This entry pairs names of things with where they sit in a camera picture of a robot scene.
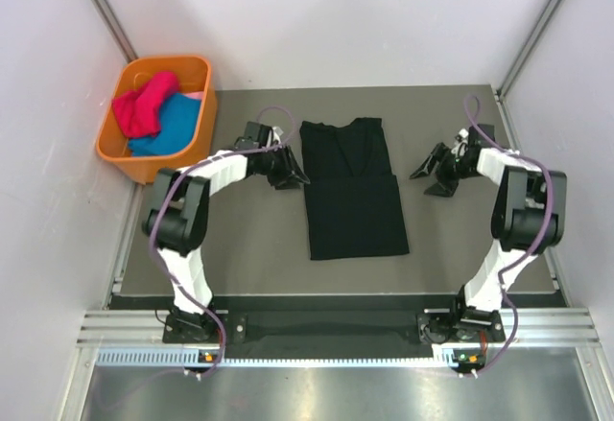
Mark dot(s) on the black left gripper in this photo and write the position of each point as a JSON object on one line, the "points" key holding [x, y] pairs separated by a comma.
{"points": [[289, 169]]}

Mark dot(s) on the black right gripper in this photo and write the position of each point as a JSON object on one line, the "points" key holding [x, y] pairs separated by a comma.
{"points": [[445, 187]]}

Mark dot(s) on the black t shirt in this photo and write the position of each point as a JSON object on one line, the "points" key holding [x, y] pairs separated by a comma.
{"points": [[353, 203]]}

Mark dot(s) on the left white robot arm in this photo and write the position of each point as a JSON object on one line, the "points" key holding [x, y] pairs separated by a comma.
{"points": [[177, 220]]}

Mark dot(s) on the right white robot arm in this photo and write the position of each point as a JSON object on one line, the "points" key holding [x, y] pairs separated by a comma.
{"points": [[527, 218]]}

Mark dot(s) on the light pink cloth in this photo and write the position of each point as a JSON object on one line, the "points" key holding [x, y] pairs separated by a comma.
{"points": [[195, 95]]}

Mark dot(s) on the blue t shirt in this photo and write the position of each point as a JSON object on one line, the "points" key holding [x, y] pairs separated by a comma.
{"points": [[178, 118]]}

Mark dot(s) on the orange plastic bin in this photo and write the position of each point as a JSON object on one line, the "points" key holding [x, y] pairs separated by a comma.
{"points": [[194, 74]]}

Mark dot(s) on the pink t shirt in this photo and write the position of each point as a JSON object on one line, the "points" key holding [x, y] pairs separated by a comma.
{"points": [[137, 111]]}

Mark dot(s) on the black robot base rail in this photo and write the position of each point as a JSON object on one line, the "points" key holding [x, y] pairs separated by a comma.
{"points": [[337, 326]]}

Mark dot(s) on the right aluminium frame post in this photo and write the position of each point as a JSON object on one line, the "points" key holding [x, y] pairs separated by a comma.
{"points": [[529, 45]]}

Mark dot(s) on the aluminium frame post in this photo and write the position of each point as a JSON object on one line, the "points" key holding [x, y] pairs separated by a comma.
{"points": [[529, 45], [115, 28]]}

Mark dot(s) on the white slotted cable duct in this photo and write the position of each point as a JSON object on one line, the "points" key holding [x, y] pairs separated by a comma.
{"points": [[197, 358]]}

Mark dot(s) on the left aluminium frame post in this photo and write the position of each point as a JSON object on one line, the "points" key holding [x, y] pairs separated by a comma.
{"points": [[115, 28]]}

